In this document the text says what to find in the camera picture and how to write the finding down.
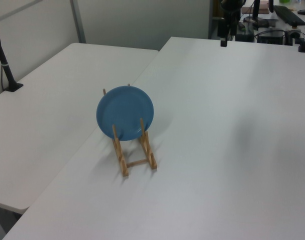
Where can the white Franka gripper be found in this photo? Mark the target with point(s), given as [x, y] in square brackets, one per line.
[227, 25]

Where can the blue round plate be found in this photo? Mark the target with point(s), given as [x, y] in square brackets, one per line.
[122, 110]

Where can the wooden plate rack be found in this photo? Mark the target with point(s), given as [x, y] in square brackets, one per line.
[122, 162]

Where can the black monitor stand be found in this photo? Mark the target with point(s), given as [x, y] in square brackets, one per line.
[256, 10]

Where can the black electronics box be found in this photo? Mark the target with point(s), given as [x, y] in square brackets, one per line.
[270, 38]

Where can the pink box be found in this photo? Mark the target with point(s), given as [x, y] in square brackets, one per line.
[263, 6]

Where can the black keyboard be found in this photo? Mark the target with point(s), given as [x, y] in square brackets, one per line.
[290, 16]

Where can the black computer mouse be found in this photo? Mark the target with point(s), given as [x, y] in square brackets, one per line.
[303, 11]

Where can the black camera stand pole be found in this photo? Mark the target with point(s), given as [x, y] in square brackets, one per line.
[5, 68]

